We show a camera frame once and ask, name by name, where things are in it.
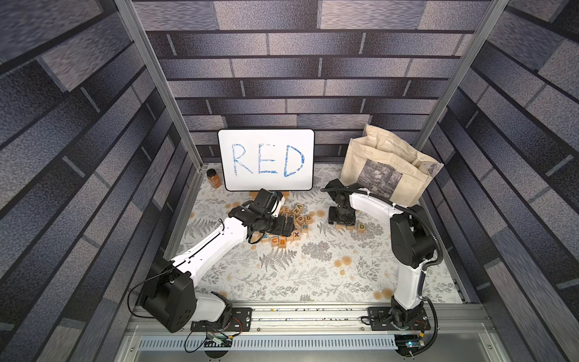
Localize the circuit board left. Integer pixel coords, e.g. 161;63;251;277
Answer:
204;333;233;348

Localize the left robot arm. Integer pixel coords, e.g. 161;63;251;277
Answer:
140;189;294;333

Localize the white dry-erase board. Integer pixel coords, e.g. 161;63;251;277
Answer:
218;129;315;192

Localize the beige canvas tote bag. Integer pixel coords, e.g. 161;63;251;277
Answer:
340;125;444;207

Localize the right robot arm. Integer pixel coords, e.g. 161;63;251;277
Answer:
322;179;443;330

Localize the green circuit board right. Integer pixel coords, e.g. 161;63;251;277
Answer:
394;335;426;357

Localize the amber spice jar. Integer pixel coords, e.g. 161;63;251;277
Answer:
206;168;222;189

